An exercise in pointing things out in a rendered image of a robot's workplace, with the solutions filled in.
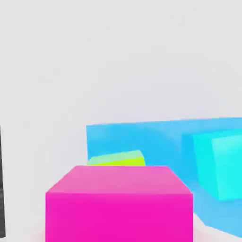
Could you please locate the small cyan cube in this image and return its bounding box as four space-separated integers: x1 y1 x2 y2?
192 128 242 202

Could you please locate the small magenta cube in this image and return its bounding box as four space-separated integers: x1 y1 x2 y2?
45 165 194 242

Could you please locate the small yellow-green cube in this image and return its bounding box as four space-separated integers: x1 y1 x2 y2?
85 149 147 167

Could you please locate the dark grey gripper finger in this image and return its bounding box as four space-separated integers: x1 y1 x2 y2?
0 124 7 238

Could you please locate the large blue box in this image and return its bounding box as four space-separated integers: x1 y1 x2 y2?
86 117 242 239

